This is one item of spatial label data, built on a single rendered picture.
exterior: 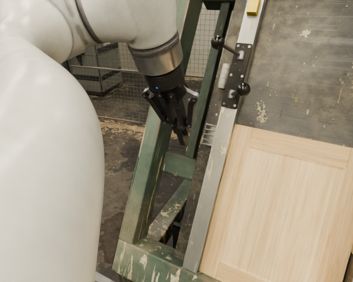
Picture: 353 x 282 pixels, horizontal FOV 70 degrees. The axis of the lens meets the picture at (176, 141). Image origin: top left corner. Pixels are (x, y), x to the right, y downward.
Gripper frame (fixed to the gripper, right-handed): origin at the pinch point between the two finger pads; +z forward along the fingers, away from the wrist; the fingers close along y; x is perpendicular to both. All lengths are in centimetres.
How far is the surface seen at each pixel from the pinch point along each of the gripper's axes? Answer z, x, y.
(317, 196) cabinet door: 24.1, -3.3, -34.1
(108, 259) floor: 134, 22, 79
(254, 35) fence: -3.2, -38.3, -10.7
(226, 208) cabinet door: 29.7, 4.6, -10.1
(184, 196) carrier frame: 67, -11, 17
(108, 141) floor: 184, -108, 182
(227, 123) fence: 12.8, -15.7, -6.9
